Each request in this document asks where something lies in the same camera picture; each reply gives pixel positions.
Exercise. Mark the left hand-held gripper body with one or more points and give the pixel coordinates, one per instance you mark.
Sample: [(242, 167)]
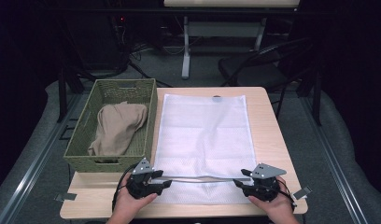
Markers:
[(138, 186)]

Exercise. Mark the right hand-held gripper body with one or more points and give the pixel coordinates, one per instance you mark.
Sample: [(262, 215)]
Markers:
[(265, 188)]

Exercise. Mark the white mesh laundry bag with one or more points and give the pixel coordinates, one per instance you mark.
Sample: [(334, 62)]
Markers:
[(204, 137)]

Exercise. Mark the green woven basket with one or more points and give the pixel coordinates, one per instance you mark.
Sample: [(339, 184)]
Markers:
[(86, 155)]

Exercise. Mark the beige garment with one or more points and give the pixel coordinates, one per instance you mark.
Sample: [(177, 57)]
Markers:
[(117, 127)]

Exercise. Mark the person's left hand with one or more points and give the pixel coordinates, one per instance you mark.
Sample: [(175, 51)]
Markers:
[(128, 203)]

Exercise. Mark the person's right hand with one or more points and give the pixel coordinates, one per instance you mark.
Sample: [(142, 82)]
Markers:
[(280, 207)]

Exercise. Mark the grey tape piece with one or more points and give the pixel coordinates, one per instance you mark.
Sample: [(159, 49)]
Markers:
[(65, 196), (302, 193)]

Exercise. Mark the black chair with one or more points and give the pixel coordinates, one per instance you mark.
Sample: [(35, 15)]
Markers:
[(254, 73)]

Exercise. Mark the black metal stand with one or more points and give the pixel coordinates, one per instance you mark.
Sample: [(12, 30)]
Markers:
[(317, 99), (62, 93)]

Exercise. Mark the white desk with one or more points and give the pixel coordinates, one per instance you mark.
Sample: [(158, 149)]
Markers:
[(186, 56)]

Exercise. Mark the black computer tower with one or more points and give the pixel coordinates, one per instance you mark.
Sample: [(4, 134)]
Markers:
[(95, 40)]

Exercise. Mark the aluminium floor rail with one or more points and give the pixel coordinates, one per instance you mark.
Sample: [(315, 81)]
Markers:
[(33, 168), (335, 168)]

